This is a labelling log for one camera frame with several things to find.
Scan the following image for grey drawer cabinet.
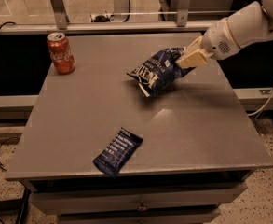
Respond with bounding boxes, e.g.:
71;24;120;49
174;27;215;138
6;33;273;224

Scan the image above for red coca-cola can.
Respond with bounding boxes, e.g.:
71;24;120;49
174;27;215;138
47;32;75;75

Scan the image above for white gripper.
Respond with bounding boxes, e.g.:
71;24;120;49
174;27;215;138
175;18;240;69

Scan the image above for blue rxbar blueberry bar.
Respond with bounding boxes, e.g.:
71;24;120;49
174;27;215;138
93;128;143;178

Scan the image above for metal railing frame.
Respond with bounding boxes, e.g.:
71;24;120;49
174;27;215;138
0;0;237;35

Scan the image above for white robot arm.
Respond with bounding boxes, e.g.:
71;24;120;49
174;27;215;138
176;0;273;69

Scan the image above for metal drawer knob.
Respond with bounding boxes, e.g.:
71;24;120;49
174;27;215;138
137;203;148;212

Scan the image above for white cable on right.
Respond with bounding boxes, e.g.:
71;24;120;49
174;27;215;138
247;67;273;118

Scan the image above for blue kettle chip bag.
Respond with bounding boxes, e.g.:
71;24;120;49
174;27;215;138
128;48;194;97

